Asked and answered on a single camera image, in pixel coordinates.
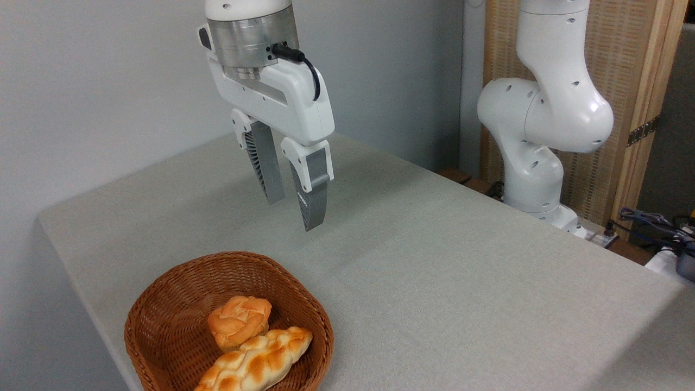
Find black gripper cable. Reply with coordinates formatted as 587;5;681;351
271;43;322;102

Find metal screen hinge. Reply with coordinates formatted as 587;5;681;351
627;115;661;148

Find brown wooden screen foot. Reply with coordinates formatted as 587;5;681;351
437;167;473;185

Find round bread roll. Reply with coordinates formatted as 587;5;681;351
207;295;273;351

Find wooden woven folding screen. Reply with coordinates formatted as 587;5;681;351
480;0;690;241

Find bluish cable bundle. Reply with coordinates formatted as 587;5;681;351
618;206;695;257

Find brown wicker basket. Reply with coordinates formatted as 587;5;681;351
124;251;335;391

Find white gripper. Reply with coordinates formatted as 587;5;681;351
207;56;336;232

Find long braided bread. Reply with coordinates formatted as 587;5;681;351
194;326;314;391

